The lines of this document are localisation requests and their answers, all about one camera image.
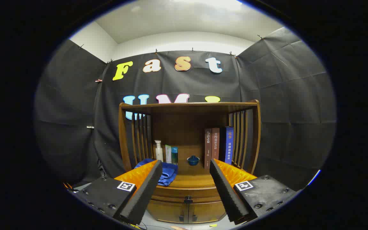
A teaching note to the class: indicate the black backdrop cloth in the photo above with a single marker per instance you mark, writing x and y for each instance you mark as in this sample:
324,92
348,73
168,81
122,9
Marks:
283,95

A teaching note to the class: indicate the folded blue towel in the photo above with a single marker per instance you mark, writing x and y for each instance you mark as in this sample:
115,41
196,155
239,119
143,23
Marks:
169,174

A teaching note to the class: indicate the blue lidded teacup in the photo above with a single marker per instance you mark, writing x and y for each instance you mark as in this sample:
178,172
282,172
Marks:
193,160

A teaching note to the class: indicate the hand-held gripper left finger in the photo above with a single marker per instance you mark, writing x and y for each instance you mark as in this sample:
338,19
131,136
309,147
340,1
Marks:
145,188

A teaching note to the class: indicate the wooden cabinet door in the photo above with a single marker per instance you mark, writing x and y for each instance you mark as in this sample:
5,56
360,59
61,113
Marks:
168,211
206,211

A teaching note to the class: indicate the dark brown book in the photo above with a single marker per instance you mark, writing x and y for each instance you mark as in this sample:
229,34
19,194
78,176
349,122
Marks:
208,147

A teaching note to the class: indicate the wooden countertop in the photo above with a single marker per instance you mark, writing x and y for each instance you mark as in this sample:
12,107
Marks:
190,179

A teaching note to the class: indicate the white pump bottle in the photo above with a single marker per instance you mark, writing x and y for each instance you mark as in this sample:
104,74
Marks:
159,153

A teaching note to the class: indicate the wooden cabinet with shelf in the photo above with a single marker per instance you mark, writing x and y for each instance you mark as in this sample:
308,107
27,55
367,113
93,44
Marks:
177,127

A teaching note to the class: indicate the wooden drawer with black knob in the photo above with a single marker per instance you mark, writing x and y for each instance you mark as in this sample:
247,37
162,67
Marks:
200,193

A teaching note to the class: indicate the white and green box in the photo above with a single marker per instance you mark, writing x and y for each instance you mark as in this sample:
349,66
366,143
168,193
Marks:
168,155

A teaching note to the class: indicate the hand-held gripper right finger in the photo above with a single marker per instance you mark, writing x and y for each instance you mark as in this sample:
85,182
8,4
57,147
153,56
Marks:
224,188

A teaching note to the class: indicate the blue book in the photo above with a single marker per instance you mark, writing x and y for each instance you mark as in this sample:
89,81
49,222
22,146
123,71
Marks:
229,145

